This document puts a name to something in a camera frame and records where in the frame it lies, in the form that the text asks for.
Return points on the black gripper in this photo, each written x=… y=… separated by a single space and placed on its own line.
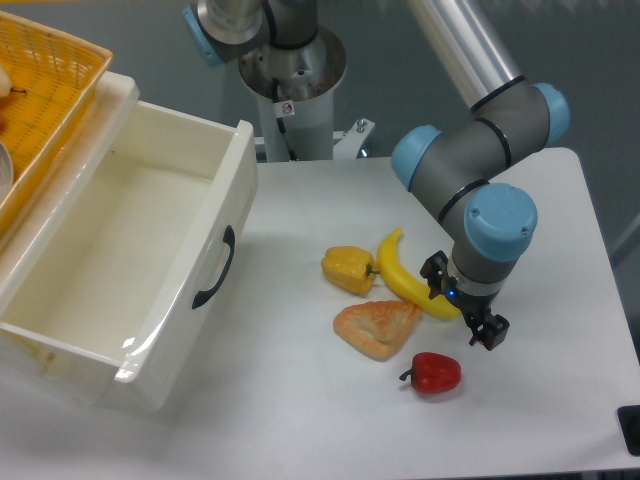
x=471 y=298

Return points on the red toy pepper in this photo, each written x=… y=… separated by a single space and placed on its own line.
x=433 y=373

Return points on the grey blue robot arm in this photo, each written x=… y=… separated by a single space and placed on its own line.
x=451 y=174

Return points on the yellow toy pepper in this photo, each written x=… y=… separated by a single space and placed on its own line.
x=350 y=268

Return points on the yellow toy banana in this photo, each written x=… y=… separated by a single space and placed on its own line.
x=407 y=287

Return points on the toy pastry bread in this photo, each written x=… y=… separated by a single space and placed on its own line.
x=377 y=329

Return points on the black corner device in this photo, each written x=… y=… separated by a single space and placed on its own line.
x=629 y=420

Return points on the white plastic drawer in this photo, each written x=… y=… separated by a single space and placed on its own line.
x=105 y=315

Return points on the yellow woven basket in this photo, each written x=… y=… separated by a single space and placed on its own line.
x=54 y=75

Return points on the metal bowl edge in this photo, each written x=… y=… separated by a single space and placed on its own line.
x=6 y=172

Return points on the pale fruit in basket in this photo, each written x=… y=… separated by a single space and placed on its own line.
x=6 y=85

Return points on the black drawer handle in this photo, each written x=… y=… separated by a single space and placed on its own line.
x=204 y=296

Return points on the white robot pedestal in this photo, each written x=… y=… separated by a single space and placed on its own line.
x=294 y=91

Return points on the white drawer cabinet frame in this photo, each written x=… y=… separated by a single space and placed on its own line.
x=114 y=98

